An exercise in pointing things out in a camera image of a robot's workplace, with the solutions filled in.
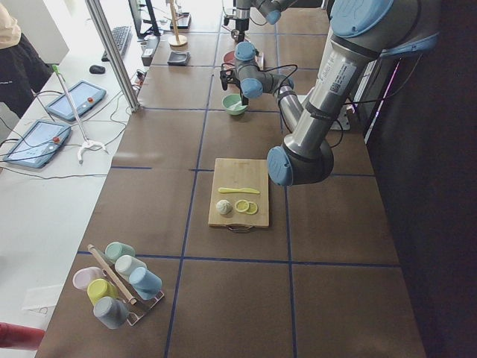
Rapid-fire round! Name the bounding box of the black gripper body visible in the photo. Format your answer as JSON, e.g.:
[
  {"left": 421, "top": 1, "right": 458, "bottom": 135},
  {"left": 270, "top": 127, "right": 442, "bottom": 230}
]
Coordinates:
[{"left": 234, "top": 18, "right": 250, "bottom": 41}]

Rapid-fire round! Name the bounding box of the white ceramic spoon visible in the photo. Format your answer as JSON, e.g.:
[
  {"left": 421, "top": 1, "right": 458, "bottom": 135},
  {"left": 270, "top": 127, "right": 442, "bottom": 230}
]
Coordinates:
[{"left": 227, "top": 102, "right": 244, "bottom": 111}]

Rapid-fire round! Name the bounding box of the stainless steel ice scoop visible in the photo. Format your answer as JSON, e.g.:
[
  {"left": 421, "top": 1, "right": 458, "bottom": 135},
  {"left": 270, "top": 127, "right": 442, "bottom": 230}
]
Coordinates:
[{"left": 230, "top": 29, "right": 239, "bottom": 42}]

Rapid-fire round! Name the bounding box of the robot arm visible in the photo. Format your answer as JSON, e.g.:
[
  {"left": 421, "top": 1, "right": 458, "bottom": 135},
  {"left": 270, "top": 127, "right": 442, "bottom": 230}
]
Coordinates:
[
  {"left": 231, "top": 0, "right": 296, "bottom": 43},
  {"left": 232, "top": 1, "right": 441, "bottom": 186}
]

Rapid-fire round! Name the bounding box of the green bowl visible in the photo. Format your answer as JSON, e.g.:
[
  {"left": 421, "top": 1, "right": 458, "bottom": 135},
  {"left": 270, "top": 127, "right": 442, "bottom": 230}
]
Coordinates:
[{"left": 222, "top": 93, "right": 248, "bottom": 116}]

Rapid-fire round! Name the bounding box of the pink bowl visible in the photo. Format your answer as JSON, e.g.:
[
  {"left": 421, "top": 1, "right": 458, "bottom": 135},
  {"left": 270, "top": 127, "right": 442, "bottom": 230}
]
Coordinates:
[{"left": 223, "top": 51, "right": 235, "bottom": 65}]

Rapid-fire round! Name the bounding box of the white square tray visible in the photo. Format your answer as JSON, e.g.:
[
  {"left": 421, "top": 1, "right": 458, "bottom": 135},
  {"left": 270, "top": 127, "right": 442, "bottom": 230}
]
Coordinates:
[{"left": 256, "top": 51, "right": 265, "bottom": 70}]

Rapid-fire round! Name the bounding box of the dark square dish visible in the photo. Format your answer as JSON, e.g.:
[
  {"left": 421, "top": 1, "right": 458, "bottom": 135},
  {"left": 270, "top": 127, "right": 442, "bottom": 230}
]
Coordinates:
[{"left": 167, "top": 51, "right": 190, "bottom": 66}]

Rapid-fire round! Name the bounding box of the wooden cutting board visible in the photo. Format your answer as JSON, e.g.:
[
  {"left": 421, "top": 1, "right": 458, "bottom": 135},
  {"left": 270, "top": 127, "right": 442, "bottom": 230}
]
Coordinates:
[{"left": 208, "top": 158, "right": 270, "bottom": 231}]

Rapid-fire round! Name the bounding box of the black monitor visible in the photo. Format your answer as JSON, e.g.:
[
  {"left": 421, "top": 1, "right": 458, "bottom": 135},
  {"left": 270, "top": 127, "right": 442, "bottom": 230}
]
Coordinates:
[{"left": 128, "top": 0, "right": 160, "bottom": 40}]

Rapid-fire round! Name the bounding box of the yellow plastic knife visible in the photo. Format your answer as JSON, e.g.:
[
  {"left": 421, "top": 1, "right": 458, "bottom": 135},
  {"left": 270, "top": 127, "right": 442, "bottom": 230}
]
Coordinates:
[{"left": 218, "top": 187, "right": 261, "bottom": 195}]

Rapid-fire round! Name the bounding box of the white steamed bun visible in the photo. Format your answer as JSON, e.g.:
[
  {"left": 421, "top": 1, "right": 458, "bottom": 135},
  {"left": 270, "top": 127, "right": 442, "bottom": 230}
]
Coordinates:
[{"left": 215, "top": 199, "right": 233, "bottom": 216}]

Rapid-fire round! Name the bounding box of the black keyboard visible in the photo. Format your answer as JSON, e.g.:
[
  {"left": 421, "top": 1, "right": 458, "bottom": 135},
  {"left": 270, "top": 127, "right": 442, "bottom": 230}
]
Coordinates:
[{"left": 111, "top": 26, "right": 132, "bottom": 58}]

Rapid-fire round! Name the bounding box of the black computer mouse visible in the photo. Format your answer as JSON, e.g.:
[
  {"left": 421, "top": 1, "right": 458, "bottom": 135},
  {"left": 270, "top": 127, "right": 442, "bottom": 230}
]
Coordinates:
[{"left": 89, "top": 65, "right": 106, "bottom": 75}]

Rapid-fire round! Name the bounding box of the teach pendant far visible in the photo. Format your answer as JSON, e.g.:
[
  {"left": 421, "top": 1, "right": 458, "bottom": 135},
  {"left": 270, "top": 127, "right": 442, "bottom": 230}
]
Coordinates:
[{"left": 46, "top": 81, "right": 107, "bottom": 122}]

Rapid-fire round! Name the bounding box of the teach pendant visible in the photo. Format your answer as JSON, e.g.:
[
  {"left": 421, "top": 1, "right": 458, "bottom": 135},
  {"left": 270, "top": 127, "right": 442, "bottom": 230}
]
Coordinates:
[
  {"left": 46, "top": 81, "right": 107, "bottom": 122},
  {"left": 3, "top": 120, "right": 72, "bottom": 169}
]

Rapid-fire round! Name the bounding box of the white grabber stick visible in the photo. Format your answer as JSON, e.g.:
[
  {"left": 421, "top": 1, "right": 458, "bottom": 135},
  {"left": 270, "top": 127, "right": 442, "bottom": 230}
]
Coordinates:
[{"left": 52, "top": 65, "right": 108, "bottom": 165}]

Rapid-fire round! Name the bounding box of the green cup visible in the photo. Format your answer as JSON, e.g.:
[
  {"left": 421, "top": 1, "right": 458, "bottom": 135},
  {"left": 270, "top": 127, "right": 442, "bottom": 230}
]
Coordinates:
[{"left": 104, "top": 242, "right": 136, "bottom": 263}]

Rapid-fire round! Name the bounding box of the white cup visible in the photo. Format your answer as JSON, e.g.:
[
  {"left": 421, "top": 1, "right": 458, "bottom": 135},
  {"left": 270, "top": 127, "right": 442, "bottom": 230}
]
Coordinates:
[{"left": 115, "top": 254, "right": 147, "bottom": 280}]

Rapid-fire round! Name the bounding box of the blue cup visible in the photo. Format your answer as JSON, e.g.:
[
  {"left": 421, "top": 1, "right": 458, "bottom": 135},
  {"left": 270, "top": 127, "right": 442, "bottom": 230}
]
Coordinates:
[{"left": 129, "top": 267, "right": 162, "bottom": 300}]

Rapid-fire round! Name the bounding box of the teach pendant near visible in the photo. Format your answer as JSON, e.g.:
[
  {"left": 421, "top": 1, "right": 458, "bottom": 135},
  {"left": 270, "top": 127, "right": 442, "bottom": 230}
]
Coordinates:
[{"left": 3, "top": 120, "right": 72, "bottom": 169}]

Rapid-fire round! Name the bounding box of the person in dark trousers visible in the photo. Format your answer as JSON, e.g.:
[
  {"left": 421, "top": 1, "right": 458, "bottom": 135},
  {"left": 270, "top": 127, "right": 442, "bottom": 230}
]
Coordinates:
[{"left": 0, "top": 6, "right": 53, "bottom": 118}]

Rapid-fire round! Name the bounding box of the yellow cup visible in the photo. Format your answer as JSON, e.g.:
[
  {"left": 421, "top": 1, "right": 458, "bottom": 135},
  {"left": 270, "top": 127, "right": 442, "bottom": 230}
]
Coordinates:
[{"left": 86, "top": 278, "right": 119, "bottom": 305}]

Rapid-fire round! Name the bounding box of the pink cup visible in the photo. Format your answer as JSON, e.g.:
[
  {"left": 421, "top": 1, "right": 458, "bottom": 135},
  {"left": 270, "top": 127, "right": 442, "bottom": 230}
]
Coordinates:
[{"left": 72, "top": 266, "right": 104, "bottom": 291}]

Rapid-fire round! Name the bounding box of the grey cup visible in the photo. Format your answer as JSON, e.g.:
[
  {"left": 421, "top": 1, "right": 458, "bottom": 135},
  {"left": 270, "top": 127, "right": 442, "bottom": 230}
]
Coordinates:
[{"left": 93, "top": 296, "right": 129, "bottom": 330}]

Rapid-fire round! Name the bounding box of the red object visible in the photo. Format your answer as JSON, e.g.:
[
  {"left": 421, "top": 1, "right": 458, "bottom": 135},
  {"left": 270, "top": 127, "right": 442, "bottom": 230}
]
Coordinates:
[{"left": 1, "top": 322, "right": 45, "bottom": 351}]

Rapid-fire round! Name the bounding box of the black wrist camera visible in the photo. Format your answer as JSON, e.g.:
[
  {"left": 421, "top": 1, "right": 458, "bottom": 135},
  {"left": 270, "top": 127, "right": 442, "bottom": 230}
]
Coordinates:
[{"left": 219, "top": 63, "right": 236, "bottom": 91}]

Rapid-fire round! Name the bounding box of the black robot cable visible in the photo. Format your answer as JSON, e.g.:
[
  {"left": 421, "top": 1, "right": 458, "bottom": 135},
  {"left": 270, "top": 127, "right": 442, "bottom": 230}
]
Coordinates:
[{"left": 256, "top": 63, "right": 299, "bottom": 90}]

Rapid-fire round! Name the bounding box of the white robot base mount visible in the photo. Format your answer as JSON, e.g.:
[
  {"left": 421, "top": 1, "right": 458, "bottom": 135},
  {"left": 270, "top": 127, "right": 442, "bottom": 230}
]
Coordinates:
[{"left": 330, "top": 104, "right": 354, "bottom": 131}]

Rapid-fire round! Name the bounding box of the aluminium frame post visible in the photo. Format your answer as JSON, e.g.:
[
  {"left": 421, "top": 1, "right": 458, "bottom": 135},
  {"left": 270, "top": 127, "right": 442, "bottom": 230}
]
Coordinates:
[{"left": 85, "top": 0, "right": 140, "bottom": 113}]

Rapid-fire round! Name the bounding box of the wooden rack handle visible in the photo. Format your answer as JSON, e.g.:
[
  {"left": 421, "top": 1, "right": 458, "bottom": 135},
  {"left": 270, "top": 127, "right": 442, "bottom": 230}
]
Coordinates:
[{"left": 87, "top": 244, "right": 138, "bottom": 305}]

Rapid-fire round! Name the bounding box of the wire cup rack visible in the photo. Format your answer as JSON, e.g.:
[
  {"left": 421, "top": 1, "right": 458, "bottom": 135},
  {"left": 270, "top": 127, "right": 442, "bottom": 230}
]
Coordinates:
[{"left": 117, "top": 288, "right": 164, "bottom": 326}]

